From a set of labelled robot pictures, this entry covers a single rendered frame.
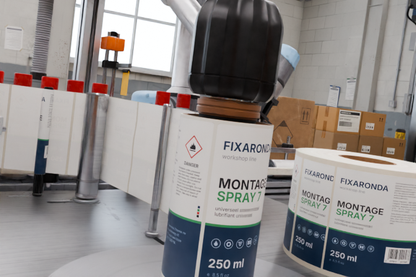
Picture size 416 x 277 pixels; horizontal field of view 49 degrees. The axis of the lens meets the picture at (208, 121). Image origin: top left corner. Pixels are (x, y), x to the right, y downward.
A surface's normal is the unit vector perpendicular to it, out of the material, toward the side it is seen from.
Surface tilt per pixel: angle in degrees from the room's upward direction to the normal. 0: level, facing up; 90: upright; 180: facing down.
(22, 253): 0
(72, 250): 0
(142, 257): 0
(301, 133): 90
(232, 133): 90
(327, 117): 90
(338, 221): 90
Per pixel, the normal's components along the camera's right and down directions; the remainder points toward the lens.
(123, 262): 0.13, -0.99
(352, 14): -0.89, -0.09
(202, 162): -0.39, 0.00
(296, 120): 0.56, 0.11
